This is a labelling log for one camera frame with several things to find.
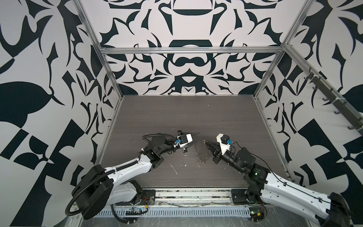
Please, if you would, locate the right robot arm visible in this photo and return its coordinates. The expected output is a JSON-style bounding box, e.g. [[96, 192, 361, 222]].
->
[[204, 141, 352, 227]]

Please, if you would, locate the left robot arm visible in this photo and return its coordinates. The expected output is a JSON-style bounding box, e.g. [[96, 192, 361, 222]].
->
[[65, 130, 197, 219]]

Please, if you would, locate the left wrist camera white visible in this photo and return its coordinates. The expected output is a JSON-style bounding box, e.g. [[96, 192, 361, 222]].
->
[[176, 133, 193, 148]]

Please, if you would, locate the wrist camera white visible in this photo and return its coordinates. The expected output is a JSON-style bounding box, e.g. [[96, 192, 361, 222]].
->
[[176, 133, 193, 148], [216, 133, 233, 156]]

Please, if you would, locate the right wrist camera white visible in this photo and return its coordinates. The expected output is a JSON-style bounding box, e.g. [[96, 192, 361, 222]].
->
[[216, 133, 233, 156]]

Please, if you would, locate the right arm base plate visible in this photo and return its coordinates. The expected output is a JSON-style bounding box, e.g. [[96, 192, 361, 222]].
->
[[231, 189, 256, 205]]

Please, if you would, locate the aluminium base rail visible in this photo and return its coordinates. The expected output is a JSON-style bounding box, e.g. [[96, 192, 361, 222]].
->
[[70, 187, 273, 209]]

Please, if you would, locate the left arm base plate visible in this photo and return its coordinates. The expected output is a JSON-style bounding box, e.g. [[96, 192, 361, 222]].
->
[[125, 190, 156, 205]]

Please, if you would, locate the white slotted cable duct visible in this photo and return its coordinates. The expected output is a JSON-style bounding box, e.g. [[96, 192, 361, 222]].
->
[[114, 207, 251, 218]]

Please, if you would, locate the right circuit board with wires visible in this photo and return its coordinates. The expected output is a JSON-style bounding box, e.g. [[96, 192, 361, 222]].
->
[[249, 206, 267, 223]]

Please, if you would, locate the circuit board with wires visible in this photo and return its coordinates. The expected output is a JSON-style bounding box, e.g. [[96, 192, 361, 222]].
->
[[125, 206, 148, 216], [249, 206, 267, 223]]

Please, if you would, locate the left circuit board with wires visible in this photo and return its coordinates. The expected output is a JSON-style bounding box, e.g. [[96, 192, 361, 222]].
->
[[125, 206, 148, 216]]

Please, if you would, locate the horizontal aluminium frame bar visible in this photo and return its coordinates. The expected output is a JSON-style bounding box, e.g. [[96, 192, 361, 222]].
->
[[100, 46, 282, 54]]

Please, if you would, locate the wall hook rail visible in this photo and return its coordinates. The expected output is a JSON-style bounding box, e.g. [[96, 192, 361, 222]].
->
[[304, 67, 363, 136]]

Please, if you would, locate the black corrugated cable hose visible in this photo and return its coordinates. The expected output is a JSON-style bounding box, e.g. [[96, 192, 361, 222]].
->
[[64, 133, 176, 218]]

